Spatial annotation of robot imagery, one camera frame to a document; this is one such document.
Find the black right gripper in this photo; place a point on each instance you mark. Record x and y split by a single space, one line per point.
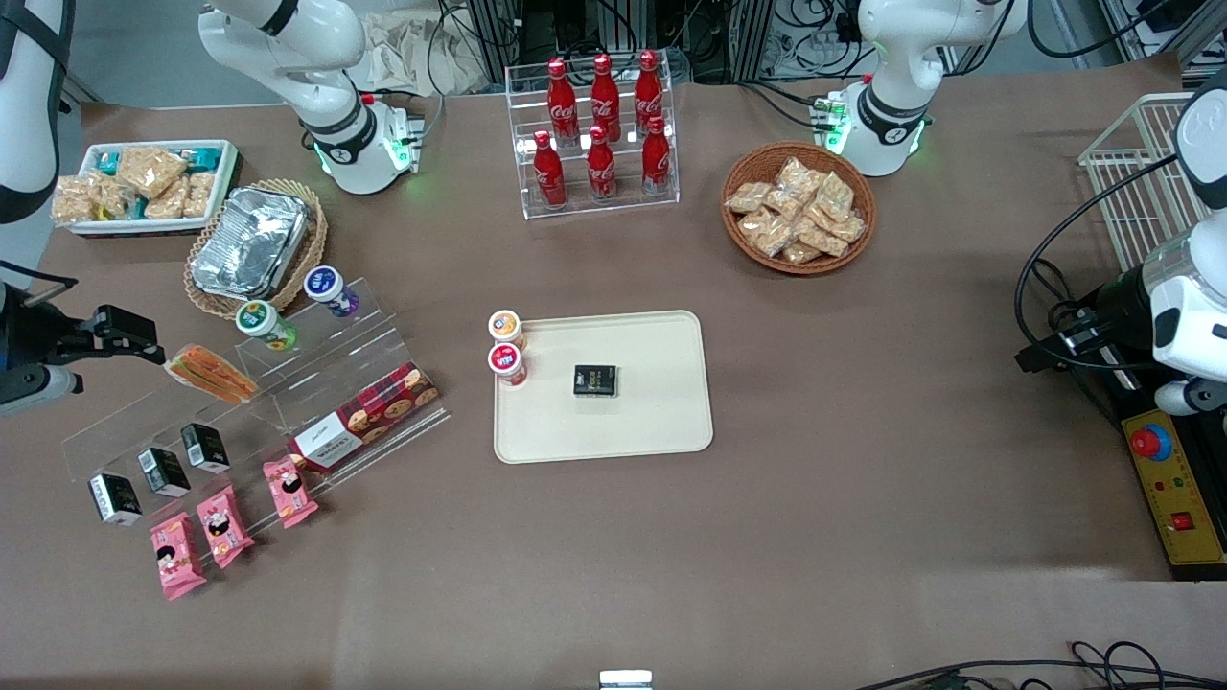
36 337

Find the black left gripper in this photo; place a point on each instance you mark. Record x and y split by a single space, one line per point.
1118 305

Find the triangle sandwich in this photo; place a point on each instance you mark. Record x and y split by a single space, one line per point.
211 374

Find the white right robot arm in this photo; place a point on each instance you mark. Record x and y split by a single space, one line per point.
326 67

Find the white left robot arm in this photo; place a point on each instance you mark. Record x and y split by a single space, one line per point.
896 105

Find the white rectangular snack tray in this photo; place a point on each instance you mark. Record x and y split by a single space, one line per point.
228 182

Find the beige plastic serving tray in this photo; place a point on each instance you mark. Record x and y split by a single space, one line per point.
661 422

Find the small black drink carton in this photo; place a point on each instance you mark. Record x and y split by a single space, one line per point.
163 471
595 381
206 448
115 498

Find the cup with green lid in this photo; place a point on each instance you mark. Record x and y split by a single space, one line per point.
259 319

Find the yellow emergency stop box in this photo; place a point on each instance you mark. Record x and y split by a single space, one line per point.
1174 489

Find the teal snack pack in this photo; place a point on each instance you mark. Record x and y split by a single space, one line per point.
107 163
205 156

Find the large rice cracker pack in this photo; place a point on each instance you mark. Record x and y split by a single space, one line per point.
150 171

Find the silver foil container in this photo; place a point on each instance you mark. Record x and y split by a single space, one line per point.
249 244

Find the clear acrylic stepped shelf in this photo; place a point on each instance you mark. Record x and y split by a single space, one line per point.
316 355

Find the pink snack packet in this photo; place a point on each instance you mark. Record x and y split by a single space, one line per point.
176 556
290 492
225 527

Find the oval wicker basket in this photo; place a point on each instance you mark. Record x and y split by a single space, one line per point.
312 249

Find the cup with purple lid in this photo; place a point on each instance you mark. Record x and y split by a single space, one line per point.
326 285

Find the clear bagged cracker pack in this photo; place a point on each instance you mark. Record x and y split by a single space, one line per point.
784 203
748 197
801 253
767 233
835 196
798 175
847 228
822 240

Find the red cookie box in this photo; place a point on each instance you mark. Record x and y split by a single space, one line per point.
369 417

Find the round brown wicker basket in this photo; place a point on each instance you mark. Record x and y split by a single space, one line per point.
743 249

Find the cup with orange lid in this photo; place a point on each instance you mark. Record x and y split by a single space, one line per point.
504 325

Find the cup with red lid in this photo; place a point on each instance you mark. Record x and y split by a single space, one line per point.
505 360

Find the crumpled beige cloth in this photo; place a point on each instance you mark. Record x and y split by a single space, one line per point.
422 53

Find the red cola bottle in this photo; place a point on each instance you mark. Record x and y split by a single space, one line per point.
605 96
601 168
562 105
549 172
657 158
649 91

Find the clear acrylic bottle rack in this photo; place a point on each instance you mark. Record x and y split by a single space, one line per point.
628 206

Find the background equipment rack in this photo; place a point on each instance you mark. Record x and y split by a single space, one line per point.
719 34

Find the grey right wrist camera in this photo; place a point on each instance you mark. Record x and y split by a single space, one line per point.
34 393

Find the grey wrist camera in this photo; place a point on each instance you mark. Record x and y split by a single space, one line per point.
34 393
1189 397

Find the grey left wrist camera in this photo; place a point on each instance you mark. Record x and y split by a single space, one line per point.
1189 397

